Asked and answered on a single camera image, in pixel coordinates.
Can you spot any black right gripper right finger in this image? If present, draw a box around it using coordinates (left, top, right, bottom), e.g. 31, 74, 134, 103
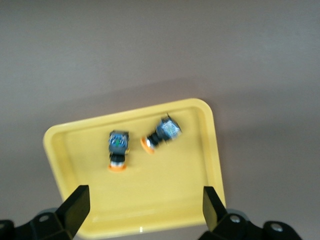
199, 186, 303, 240

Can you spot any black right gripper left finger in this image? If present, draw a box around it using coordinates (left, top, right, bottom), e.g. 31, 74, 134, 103
14, 184, 91, 240

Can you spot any yellow push button blue label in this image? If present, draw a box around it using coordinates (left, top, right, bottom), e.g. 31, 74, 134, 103
107, 129, 131, 173

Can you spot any blue-black push button switch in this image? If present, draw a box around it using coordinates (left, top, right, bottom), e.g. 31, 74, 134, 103
140, 113, 183, 155

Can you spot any yellow plastic tray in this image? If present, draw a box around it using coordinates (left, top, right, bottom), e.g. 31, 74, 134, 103
42, 97, 227, 239

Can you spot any brown table cloth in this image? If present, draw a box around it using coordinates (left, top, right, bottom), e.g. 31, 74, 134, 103
0, 0, 320, 240

